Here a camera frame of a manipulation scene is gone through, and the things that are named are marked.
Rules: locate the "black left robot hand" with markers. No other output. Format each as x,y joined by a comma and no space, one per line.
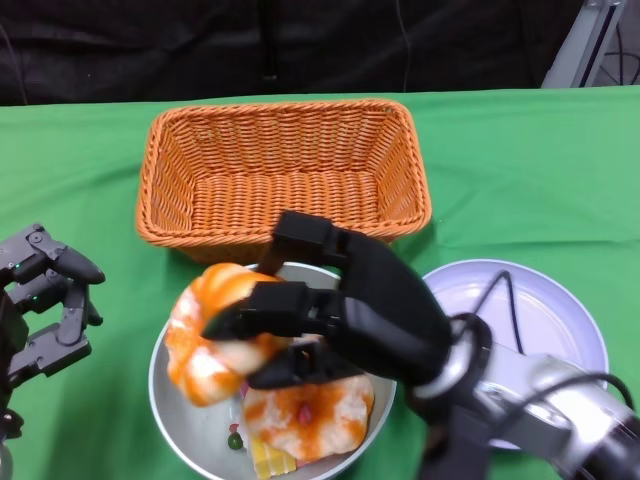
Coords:
50,350

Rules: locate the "black backdrop curtain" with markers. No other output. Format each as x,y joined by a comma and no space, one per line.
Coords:
150,50

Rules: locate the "lilac round plate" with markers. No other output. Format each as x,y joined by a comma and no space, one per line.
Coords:
550,310

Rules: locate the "yellow cake slice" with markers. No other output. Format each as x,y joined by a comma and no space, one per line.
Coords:
272,457

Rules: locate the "grey-green bowl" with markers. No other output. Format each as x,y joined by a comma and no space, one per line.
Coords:
200,435

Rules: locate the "grey metal stand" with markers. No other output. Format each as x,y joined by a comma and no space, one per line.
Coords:
580,45

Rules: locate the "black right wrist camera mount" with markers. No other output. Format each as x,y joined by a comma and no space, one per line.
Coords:
455,440

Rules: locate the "orange wicker basket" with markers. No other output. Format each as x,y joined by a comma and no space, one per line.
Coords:
280,165

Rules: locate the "green tablecloth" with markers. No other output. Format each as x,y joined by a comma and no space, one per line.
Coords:
500,200

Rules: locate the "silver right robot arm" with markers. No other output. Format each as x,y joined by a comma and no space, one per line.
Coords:
540,385

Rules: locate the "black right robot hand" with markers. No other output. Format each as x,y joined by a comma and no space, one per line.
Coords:
390,320

